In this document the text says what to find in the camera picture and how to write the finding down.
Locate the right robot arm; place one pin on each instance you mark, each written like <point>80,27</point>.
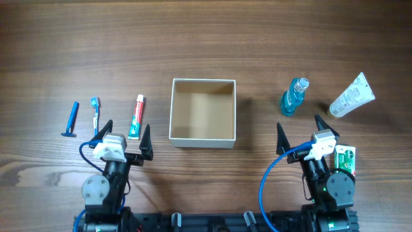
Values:
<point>331,190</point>

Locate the blue white toothbrush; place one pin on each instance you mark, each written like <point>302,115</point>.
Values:
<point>95,103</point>

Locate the green white soap box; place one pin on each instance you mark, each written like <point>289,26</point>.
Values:
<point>344,158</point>

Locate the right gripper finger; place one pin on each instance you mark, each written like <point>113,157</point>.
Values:
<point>283,144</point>
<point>322,125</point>

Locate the white cardboard box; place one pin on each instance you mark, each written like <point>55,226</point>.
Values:
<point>203,113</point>

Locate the blue disposable razor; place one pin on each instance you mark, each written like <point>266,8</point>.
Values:
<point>71,121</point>

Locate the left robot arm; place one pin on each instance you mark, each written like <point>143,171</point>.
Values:
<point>104,194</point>

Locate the white lotion tube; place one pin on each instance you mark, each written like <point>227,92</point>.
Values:
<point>356,94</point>

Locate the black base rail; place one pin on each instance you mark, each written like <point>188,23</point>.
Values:
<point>248,221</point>

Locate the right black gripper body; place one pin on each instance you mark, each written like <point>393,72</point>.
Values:
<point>297,158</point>

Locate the blue mouthwash bottle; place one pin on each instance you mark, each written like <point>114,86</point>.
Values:
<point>294,96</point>

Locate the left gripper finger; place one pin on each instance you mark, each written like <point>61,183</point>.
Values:
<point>100,135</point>
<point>146,145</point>

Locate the red teal toothpaste tube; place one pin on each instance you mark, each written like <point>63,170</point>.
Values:
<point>135,127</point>

